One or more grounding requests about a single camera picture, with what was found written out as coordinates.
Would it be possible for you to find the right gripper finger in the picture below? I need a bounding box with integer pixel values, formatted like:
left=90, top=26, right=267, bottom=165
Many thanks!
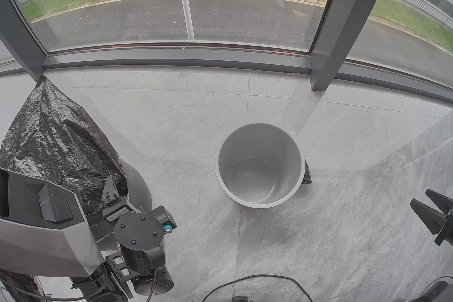
left=411, top=199, right=445, bottom=234
left=426, top=189, right=453, bottom=213

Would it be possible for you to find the window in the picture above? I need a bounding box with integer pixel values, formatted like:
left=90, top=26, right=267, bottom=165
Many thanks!
left=0, top=0, right=453, bottom=103

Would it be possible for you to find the black cable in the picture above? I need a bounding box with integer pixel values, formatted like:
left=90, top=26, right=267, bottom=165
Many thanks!
left=207, top=274, right=314, bottom=302

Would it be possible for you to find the black plastic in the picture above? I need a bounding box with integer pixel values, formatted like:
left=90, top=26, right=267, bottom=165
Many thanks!
left=302, top=159, right=313, bottom=185

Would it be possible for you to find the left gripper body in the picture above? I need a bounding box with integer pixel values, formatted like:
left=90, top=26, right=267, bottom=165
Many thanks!
left=87, top=195, right=146, bottom=252

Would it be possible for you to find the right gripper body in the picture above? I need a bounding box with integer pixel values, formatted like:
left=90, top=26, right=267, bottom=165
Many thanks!
left=435, top=209, right=453, bottom=246

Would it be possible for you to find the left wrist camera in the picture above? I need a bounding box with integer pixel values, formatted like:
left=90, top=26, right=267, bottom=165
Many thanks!
left=148, top=205, right=176, bottom=235

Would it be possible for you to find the white trash bin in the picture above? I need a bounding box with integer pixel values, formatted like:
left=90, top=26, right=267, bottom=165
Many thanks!
left=215, top=123, right=305, bottom=209

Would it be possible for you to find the black plastic bag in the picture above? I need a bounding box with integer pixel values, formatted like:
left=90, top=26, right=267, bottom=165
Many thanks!
left=0, top=75, right=129, bottom=215

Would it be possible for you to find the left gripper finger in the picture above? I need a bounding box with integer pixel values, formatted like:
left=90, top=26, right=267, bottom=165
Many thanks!
left=102, top=176, right=121, bottom=206

